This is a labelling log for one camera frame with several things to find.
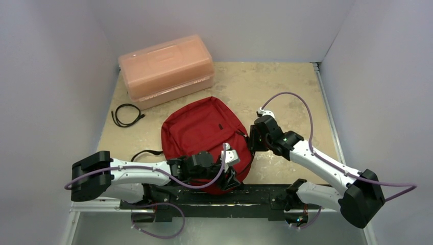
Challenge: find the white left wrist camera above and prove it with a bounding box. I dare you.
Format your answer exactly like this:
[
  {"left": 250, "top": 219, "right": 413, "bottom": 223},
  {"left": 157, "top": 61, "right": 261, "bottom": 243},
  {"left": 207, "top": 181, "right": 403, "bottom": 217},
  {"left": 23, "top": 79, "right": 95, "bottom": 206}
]
[{"left": 220, "top": 143, "right": 240, "bottom": 171}]

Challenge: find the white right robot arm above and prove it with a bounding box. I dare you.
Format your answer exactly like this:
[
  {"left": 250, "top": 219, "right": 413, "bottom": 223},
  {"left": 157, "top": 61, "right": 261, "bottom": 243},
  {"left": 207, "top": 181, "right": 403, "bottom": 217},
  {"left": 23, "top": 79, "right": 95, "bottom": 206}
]
[{"left": 249, "top": 115, "right": 386, "bottom": 229}]

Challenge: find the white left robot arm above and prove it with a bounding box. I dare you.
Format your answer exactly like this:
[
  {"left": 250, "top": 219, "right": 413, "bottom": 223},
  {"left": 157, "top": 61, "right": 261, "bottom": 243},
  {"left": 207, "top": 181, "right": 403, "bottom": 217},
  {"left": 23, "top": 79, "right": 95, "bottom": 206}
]
[{"left": 64, "top": 150, "right": 240, "bottom": 209}]

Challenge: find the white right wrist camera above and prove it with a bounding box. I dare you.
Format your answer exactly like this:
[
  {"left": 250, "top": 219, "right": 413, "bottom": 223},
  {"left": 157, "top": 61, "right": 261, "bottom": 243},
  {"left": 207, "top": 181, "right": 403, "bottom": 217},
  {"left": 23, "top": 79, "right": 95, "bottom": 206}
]
[{"left": 256, "top": 107, "right": 275, "bottom": 118}]

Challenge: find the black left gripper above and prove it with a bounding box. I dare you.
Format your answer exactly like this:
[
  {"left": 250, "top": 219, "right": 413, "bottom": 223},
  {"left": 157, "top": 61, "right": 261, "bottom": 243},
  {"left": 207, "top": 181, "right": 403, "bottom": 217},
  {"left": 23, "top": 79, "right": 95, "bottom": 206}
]
[{"left": 189, "top": 159, "right": 240, "bottom": 189}]

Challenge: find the red backpack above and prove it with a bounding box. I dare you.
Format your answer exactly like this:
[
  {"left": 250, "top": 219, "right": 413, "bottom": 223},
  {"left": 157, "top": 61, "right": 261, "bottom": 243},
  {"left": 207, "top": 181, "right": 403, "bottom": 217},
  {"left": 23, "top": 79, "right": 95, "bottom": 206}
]
[{"left": 161, "top": 96, "right": 254, "bottom": 182}]

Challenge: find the translucent pink storage box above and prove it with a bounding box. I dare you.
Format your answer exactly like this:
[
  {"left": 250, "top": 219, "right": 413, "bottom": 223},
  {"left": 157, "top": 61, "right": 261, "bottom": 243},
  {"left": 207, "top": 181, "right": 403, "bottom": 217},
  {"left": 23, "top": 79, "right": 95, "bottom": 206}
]
[{"left": 118, "top": 35, "right": 215, "bottom": 110}]

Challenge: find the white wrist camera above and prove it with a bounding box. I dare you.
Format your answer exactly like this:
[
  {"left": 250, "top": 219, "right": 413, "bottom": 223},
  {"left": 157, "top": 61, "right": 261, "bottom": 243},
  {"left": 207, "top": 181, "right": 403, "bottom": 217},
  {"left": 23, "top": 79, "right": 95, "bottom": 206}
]
[
  {"left": 256, "top": 107, "right": 275, "bottom": 118},
  {"left": 220, "top": 143, "right": 240, "bottom": 171}
]

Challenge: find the black coiled cable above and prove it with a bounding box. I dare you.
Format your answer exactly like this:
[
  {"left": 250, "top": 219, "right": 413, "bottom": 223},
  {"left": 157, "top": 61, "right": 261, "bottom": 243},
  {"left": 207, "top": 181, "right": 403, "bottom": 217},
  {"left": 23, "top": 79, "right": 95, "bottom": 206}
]
[{"left": 111, "top": 103, "right": 146, "bottom": 128}]

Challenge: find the aluminium frame rail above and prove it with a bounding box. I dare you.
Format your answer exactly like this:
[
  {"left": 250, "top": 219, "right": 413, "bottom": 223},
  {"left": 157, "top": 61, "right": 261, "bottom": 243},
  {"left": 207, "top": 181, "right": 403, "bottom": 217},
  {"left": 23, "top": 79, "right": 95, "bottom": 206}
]
[{"left": 311, "top": 62, "right": 346, "bottom": 165}]

